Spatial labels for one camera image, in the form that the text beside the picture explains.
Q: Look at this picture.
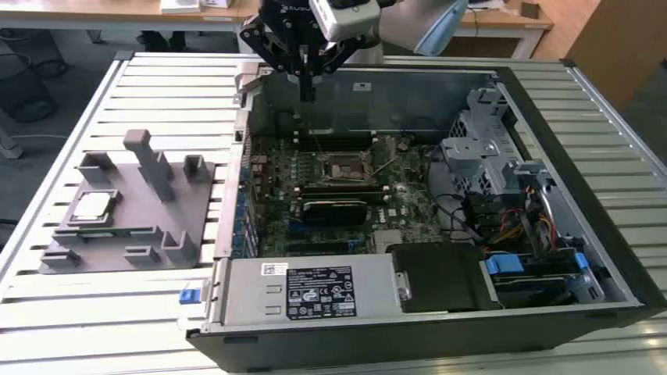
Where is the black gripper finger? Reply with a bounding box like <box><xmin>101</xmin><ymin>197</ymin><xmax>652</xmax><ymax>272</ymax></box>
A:
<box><xmin>239</xmin><ymin>15</ymin><xmax>311</xmax><ymax>103</ymax></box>
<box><xmin>309</xmin><ymin>35</ymin><xmax>367</xmax><ymax>103</ymax></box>

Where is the metal socket cover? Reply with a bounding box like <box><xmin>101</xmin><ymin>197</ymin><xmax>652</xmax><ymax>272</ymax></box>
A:
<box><xmin>363</xmin><ymin>134</ymin><xmax>401</xmax><ymax>167</ymax></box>

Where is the silver CPU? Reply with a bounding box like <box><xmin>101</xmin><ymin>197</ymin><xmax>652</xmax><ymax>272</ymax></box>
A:
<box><xmin>71</xmin><ymin>191</ymin><xmax>118</xmax><ymax>223</ymax></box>

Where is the CPU socket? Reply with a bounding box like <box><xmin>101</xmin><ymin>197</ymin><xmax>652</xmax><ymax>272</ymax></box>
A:
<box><xmin>318</xmin><ymin>150</ymin><xmax>378</xmax><ymax>188</ymax></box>

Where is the black RAM slot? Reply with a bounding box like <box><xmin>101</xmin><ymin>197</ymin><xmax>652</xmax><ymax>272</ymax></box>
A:
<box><xmin>294</xmin><ymin>130</ymin><xmax>379</xmax><ymax>142</ymax></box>
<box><xmin>301</xmin><ymin>193</ymin><xmax>390</xmax><ymax>205</ymax></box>
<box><xmin>295</xmin><ymin>139</ymin><xmax>381</xmax><ymax>152</ymax></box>
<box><xmin>301</xmin><ymin>186</ymin><xmax>389</xmax><ymax>195</ymax></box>

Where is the wooden desk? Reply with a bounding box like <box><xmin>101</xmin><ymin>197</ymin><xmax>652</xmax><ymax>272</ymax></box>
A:
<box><xmin>237</xmin><ymin>0</ymin><xmax>555</xmax><ymax>59</ymax></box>
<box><xmin>0</xmin><ymin>0</ymin><xmax>241</xmax><ymax>32</ymax></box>

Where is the silver metal drive cage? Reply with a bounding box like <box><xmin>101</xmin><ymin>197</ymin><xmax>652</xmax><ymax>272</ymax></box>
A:
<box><xmin>441</xmin><ymin>87</ymin><xmax>527</xmax><ymax>196</ymax></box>

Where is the small black graphics card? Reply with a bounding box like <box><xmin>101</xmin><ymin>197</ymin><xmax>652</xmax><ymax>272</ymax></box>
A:
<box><xmin>301</xmin><ymin>199</ymin><xmax>370</xmax><ymax>227</ymax></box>

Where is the black mesh wastebasket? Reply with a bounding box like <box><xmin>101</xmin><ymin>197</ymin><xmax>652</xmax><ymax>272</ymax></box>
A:
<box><xmin>0</xmin><ymin>54</ymin><xmax>59</xmax><ymax>124</ymax></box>
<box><xmin>0</xmin><ymin>27</ymin><xmax>70</xmax><ymax>78</ymax></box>

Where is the green motherboard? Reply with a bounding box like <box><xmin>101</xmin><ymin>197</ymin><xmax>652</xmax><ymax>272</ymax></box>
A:
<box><xmin>242</xmin><ymin>132</ymin><xmax>455</xmax><ymax>259</ymax></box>

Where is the silver chipset heatsink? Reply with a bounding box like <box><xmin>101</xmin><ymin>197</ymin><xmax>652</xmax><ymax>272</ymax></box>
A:
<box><xmin>374</xmin><ymin>230</ymin><xmax>406</xmax><ymax>252</ymax></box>

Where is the black expansion slot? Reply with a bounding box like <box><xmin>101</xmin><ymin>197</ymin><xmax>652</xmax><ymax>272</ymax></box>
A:
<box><xmin>286</xmin><ymin>241</ymin><xmax>361</xmax><ymax>253</ymax></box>

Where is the grey plastic parts rack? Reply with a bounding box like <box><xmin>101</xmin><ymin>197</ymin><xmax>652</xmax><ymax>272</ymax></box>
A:
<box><xmin>39</xmin><ymin>128</ymin><xmax>218</xmax><ymax>277</ymax></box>

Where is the wooden cabinet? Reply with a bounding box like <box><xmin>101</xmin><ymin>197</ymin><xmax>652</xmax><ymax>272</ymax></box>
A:
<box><xmin>531</xmin><ymin>0</ymin><xmax>667</xmax><ymax>110</ymax></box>

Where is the blue disk carrier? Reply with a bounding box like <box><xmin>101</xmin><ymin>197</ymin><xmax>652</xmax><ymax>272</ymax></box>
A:
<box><xmin>483</xmin><ymin>252</ymin><xmax>526</xmax><ymax>283</ymax></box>

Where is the silver power supply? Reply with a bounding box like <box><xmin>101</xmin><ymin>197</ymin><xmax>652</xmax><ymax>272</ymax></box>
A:
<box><xmin>206</xmin><ymin>255</ymin><xmax>413</xmax><ymax>328</ymax></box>

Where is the black PC case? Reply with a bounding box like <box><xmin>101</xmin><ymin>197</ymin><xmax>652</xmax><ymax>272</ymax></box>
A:
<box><xmin>177</xmin><ymin>61</ymin><xmax>667</xmax><ymax>374</ymax></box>

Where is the white camera with black bracket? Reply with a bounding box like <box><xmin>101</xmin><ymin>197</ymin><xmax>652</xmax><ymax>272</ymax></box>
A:
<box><xmin>311</xmin><ymin>0</ymin><xmax>381</xmax><ymax>42</ymax></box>

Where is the coloured power wire bundle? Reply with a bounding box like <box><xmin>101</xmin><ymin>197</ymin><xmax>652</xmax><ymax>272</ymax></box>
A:
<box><xmin>482</xmin><ymin>186</ymin><xmax>555</xmax><ymax>253</ymax></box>

